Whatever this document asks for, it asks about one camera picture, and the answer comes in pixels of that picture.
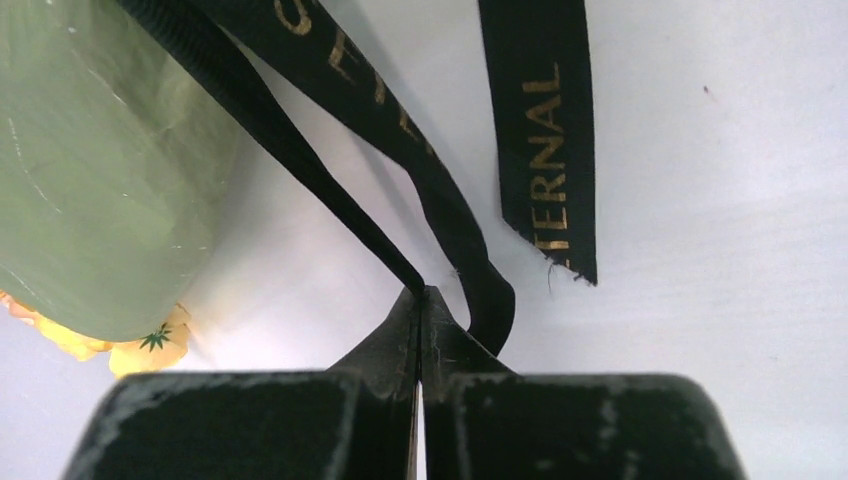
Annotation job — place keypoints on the green orange wrapping paper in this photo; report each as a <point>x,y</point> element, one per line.
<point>114,167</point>

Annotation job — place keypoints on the black printed ribbon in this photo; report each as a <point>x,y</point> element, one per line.
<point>538,62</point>

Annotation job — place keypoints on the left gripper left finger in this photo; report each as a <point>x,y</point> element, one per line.
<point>353,420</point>

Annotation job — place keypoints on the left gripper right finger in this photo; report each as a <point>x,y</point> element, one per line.
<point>484,421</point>

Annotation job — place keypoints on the yellow flower stem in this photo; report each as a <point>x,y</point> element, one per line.
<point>165,347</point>

